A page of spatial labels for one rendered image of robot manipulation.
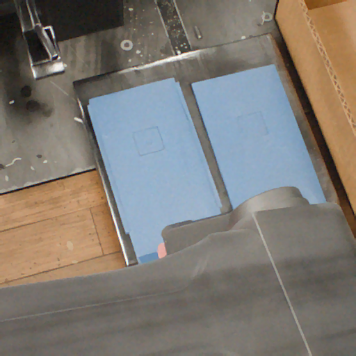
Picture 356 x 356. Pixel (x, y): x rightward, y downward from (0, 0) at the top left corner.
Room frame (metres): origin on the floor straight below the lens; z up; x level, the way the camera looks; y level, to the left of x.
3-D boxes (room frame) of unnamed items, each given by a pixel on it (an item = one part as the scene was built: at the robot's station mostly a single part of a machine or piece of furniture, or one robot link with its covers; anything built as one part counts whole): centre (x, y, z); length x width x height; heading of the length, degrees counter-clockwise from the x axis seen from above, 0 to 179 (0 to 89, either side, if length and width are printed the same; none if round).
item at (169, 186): (0.28, 0.01, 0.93); 0.15 x 0.07 x 0.03; 22
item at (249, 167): (0.30, -0.07, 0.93); 0.15 x 0.07 x 0.03; 21
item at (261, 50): (0.31, -0.02, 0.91); 0.17 x 0.16 x 0.02; 112
